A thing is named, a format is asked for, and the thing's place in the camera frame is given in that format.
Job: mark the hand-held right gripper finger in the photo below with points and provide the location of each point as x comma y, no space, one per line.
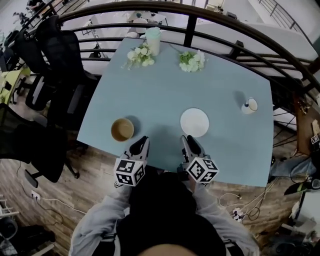
195,147
186,148

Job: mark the tall white tumbler green lid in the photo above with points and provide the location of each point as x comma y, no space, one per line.
153,41

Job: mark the person's left forearm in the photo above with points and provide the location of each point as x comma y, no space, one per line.
97,220

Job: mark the light blue table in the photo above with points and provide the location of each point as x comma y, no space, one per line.
190,27

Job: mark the white flower bouquet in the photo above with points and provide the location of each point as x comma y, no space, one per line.
192,62
140,56

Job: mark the black mesh office chair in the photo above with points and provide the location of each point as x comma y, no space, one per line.
37,150
62,47
27,50

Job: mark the brown wooden side table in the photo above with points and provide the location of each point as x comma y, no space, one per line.
303,130

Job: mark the spare hand-held gripper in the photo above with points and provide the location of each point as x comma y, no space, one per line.
315,140

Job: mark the white power strip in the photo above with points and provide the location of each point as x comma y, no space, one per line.
35,195
238,215

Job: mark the small white cup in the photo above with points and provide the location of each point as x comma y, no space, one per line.
250,106

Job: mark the white rack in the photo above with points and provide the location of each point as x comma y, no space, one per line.
7,207

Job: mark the green and black bag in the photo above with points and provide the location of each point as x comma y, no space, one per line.
300,187

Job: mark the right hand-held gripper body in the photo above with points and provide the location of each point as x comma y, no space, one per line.
202,170

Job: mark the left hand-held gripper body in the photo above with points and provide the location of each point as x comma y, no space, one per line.
128,171

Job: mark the gold metal ornament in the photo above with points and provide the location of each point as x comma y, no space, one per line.
303,106

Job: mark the person's right forearm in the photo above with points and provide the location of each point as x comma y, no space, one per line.
220,215

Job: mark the white round plate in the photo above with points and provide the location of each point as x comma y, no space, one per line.
194,122

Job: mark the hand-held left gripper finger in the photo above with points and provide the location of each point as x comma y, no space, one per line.
147,150
133,150

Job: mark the brown bowl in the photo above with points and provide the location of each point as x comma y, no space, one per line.
122,130

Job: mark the person's upper body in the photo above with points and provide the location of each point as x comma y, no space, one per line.
162,205

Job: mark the yellow-green table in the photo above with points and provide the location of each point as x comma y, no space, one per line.
12,82

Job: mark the grey-blue cloth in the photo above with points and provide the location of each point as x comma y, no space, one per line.
292,167

